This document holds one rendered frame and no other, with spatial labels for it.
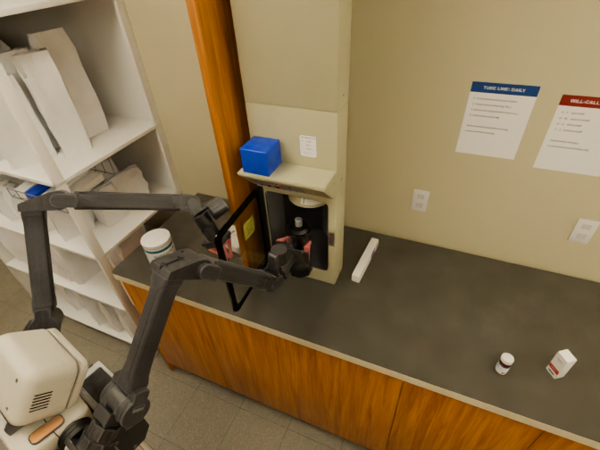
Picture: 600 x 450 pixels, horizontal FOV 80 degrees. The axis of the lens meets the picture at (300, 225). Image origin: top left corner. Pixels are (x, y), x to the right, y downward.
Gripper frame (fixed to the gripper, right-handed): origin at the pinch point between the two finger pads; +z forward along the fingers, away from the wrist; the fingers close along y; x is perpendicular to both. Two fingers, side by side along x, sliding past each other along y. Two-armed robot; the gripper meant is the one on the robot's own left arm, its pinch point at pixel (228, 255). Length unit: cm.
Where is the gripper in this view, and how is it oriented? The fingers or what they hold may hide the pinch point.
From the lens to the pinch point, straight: 139.0
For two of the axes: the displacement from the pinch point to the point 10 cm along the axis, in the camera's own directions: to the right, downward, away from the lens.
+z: 4.3, 7.9, 4.4
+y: -8.2, 1.4, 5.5
